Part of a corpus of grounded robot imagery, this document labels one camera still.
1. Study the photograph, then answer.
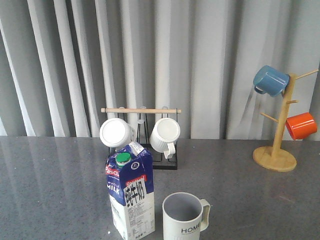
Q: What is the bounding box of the blue white milk carton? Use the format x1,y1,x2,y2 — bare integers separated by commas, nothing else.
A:
105,141,155,240

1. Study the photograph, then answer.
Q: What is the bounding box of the grey HOME mug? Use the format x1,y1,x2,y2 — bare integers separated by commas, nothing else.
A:
162,192,211,240

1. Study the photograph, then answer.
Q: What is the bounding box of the ribbed white mug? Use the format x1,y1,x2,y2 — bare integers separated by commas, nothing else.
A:
150,117,181,159

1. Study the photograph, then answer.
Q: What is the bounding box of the smooth white mug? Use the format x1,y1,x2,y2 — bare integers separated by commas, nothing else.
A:
99,117,137,149

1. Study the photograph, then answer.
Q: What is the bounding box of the blue mug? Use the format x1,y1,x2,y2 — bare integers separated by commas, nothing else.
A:
253,65,290,97

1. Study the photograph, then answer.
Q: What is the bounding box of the grey curtain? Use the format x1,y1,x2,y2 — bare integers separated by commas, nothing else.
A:
0,0,320,140

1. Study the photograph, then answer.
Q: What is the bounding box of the wooden mug tree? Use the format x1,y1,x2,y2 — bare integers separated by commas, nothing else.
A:
252,69,319,172

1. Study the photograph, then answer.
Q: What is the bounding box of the orange mug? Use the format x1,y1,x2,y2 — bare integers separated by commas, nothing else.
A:
285,112,318,140

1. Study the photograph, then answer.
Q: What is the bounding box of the black wire mug rack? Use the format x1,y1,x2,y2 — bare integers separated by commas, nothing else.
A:
101,106,181,170

